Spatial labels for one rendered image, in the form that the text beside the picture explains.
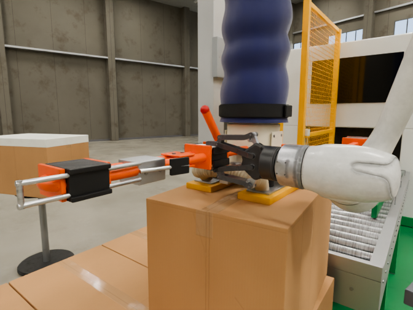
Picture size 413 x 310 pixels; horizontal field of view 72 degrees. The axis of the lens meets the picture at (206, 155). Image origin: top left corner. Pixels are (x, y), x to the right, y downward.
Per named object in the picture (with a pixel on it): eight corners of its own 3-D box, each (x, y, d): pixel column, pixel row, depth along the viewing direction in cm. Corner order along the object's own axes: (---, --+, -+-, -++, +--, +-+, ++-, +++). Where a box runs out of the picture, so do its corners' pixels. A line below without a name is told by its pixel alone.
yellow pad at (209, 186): (239, 171, 118) (239, 159, 117) (262, 174, 112) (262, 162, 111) (185, 187, 91) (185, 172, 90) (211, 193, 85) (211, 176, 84)
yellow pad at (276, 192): (284, 178, 106) (284, 164, 106) (311, 181, 100) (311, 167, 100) (236, 198, 79) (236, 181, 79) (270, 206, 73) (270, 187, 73)
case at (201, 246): (236, 248, 135) (239, 165, 130) (326, 274, 114) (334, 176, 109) (149, 327, 85) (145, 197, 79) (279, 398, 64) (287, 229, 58)
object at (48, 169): (88, 184, 53) (86, 157, 52) (112, 190, 48) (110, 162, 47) (39, 194, 46) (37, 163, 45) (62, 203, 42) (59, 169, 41)
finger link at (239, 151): (252, 160, 63) (253, 154, 63) (212, 146, 69) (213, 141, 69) (260, 158, 66) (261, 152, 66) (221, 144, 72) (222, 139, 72)
